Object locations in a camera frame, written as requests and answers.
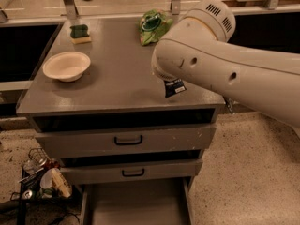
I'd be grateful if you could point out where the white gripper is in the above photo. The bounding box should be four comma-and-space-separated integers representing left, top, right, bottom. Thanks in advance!
151, 0, 237, 83

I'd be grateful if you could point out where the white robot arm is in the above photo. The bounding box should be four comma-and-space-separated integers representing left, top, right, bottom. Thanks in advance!
151, 0, 300, 128

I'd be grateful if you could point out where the grey drawer cabinet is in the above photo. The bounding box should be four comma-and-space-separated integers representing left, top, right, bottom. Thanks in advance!
16, 14, 226, 225

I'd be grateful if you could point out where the grey top drawer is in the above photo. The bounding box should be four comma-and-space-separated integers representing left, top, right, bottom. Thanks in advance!
36, 125, 217, 158

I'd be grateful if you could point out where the grey open bottom drawer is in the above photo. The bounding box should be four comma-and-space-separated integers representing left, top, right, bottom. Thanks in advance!
80, 178, 194, 225

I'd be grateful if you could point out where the grey middle drawer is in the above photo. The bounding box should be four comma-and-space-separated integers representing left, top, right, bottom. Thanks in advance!
61, 158, 203, 185

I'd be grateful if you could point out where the green chip bag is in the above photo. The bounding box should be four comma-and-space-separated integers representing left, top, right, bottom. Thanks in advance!
139, 9, 173, 46

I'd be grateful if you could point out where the green yellow sponge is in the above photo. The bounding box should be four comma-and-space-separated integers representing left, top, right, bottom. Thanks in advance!
70, 24, 91, 44

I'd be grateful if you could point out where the white paper bowl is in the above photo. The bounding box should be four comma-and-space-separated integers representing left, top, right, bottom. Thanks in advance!
42, 52, 91, 82

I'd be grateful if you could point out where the white cup in rack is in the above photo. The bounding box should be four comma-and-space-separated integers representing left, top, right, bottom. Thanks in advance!
40, 168, 58, 189

